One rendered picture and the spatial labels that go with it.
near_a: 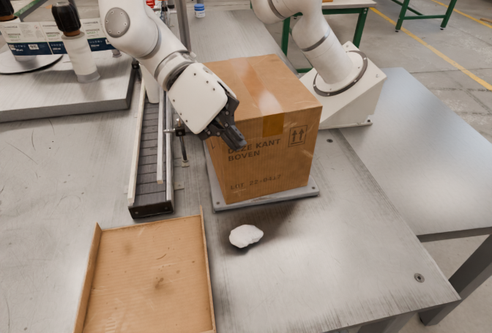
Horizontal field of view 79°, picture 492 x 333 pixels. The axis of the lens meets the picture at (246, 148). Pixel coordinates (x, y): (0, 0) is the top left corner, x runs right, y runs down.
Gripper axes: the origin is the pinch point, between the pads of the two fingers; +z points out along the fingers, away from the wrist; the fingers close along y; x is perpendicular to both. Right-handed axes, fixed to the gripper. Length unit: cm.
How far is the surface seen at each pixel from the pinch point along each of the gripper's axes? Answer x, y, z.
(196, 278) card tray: -1.8, 30.1, 15.7
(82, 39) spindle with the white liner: -37, 39, -78
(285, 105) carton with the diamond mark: -17.5, -7.0, -0.9
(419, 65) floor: -347, -71, 18
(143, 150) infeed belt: -21.7, 36.4, -22.6
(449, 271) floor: -121, 13, 104
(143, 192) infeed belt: -9.9, 35.2, -9.5
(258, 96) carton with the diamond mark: -17.9, -3.5, -6.8
